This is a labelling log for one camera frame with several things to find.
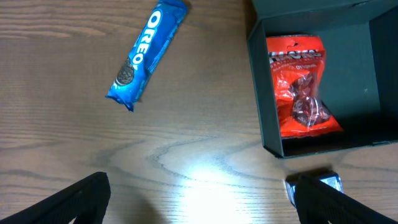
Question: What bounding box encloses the dark green open box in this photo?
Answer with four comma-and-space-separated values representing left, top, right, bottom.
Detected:
248, 0, 397, 158

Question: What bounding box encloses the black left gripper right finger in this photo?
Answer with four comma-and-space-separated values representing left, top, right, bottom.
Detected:
294, 175, 397, 224

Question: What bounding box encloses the red Hacks candy bag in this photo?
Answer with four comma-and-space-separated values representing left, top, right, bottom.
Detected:
266, 35, 343, 138

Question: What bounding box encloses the blue Oreo cookie pack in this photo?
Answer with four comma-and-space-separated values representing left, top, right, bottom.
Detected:
105, 0, 188, 111

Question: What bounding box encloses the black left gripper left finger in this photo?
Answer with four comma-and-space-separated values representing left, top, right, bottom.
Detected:
1, 172, 111, 224

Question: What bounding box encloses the blue Eclipse mints tin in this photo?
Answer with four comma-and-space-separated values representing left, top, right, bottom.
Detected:
284, 168, 344, 207

